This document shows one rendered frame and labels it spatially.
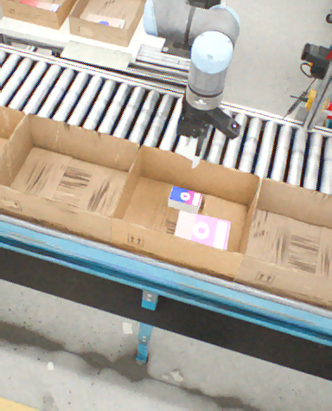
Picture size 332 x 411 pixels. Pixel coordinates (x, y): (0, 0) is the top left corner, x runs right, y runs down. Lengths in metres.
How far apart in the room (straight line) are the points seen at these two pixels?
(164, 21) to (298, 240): 0.83
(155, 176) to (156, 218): 0.16
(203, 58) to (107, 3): 1.54
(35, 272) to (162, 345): 0.80
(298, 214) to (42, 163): 0.87
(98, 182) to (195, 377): 1.06
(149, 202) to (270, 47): 2.34
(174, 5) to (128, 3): 1.39
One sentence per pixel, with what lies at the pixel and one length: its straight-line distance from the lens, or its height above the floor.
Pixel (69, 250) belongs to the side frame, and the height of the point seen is 0.91.
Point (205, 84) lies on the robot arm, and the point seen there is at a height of 1.47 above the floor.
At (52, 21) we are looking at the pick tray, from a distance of 2.47.
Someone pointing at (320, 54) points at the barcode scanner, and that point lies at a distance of 1.99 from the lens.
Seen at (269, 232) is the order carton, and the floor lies 0.89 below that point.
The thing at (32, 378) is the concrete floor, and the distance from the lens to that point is 2.36.
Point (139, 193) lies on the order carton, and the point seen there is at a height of 0.89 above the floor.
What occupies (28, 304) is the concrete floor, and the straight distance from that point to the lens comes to 2.47.
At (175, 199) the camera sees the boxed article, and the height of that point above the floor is 0.93.
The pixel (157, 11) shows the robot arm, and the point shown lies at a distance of 1.26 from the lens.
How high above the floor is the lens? 2.25
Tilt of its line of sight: 54 degrees down
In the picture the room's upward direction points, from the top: 8 degrees clockwise
